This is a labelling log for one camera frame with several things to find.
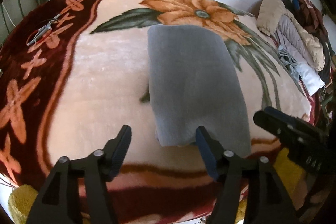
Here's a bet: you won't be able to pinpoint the red-handled pliers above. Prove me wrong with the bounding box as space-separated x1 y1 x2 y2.
26 13 61 46

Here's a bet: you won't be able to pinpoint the pile of pillows and clothes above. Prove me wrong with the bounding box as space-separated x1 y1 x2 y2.
257 0 326 71

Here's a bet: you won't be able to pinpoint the grey-blue crumpled cloth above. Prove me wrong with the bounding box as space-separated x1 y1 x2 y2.
278 48 300 80

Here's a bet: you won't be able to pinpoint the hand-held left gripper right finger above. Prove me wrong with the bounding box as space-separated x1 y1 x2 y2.
196 126 298 224

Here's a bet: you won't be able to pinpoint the lilac puffer jacket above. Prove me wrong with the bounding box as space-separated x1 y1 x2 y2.
274 14 315 67

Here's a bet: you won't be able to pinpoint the dark clothes pile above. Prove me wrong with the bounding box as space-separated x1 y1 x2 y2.
283 0 332 39

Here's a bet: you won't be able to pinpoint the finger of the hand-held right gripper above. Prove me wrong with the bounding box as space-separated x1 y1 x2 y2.
253 106 328 174

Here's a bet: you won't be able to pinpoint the floral plush blanket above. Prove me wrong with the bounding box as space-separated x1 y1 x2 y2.
0 0 319 222

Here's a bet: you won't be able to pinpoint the white cable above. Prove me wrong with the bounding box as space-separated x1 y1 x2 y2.
1 2 16 28

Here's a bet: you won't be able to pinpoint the grey pants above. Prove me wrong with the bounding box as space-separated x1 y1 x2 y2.
147 25 251 157

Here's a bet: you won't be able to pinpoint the white cloth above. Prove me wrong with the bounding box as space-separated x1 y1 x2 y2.
298 63 326 96

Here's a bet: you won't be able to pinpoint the yellow plush mat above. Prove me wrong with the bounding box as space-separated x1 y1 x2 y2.
8 147 309 224

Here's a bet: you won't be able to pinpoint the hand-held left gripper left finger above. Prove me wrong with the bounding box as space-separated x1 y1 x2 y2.
26 125 132 224

